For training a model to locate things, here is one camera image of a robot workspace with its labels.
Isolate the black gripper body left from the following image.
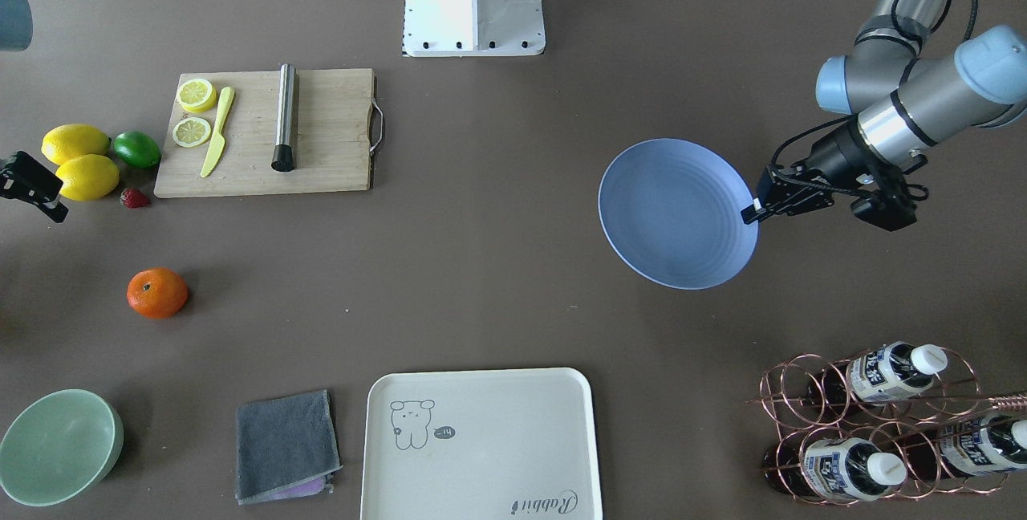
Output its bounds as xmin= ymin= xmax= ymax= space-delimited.
xmin=757 ymin=122 xmax=863 ymax=217

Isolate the blue plate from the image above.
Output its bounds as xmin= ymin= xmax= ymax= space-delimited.
xmin=598 ymin=137 xmax=759 ymax=290

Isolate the orange mandarin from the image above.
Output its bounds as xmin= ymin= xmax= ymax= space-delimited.
xmin=126 ymin=267 xmax=189 ymax=319

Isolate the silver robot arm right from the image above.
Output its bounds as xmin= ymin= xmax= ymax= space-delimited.
xmin=1 ymin=0 xmax=34 ymax=52

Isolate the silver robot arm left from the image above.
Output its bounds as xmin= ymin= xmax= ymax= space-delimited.
xmin=741 ymin=0 xmax=1026 ymax=231

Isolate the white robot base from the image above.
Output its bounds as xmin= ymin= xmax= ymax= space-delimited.
xmin=401 ymin=0 xmax=546 ymax=57

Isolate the bottle with white cap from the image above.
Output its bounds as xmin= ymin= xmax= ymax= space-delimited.
xmin=908 ymin=412 xmax=1026 ymax=480
xmin=810 ymin=341 xmax=949 ymax=410
xmin=762 ymin=438 xmax=908 ymax=504

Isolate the cream tray with bear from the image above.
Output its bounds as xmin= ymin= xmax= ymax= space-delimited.
xmin=360 ymin=368 xmax=604 ymax=519

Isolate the wooden cutting board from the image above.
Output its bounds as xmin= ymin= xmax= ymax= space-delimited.
xmin=154 ymin=69 xmax=380 ymax=199

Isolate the steel muddler black tip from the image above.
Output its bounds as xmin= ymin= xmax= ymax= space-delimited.
xmin=271 ymin=63 xmax=297 ymax=173

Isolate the grey folded cloth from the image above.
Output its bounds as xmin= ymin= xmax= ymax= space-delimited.
xmin=235 ymin=389 xmax=342 ymax=506

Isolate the yellow plastic knife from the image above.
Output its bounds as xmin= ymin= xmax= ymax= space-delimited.
xmin=201 ymin=86 xmax=236 ymax=177

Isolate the lemon slice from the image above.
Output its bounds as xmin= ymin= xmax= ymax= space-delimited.
xmin=170 ymin=116 xmax=213 ymax=149
xmin=176 ymin=78 xmax=219 ymax=114

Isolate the green lime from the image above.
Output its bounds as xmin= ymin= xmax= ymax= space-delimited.
xmin=112 ymin=131 xmax=162 ymax=169

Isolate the red strawberry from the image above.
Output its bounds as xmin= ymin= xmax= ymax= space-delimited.
xmin=119 ymin=188 xmax=152 ymax=209

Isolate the yellow lemon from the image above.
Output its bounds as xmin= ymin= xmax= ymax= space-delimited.
xmin=41 ymin=123 xmax=111 ymax=165
xmin=56 ymin=154 xmax=120 ymax=201

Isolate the green bowl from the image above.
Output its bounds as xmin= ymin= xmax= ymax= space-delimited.
xmin=1 ymin=389 xmax=124 ymax=508

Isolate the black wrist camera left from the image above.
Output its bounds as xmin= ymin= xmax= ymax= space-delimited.
xmin=850 ymin=162 xmax=929 ymax=231

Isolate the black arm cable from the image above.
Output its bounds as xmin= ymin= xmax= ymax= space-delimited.
xmin=891 ymin=0 xmax=980 ymax=44

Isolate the copper wire bottle rack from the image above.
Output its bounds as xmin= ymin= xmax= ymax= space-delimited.
xmin=757 ymin=349 xmax=1025 ymax=506

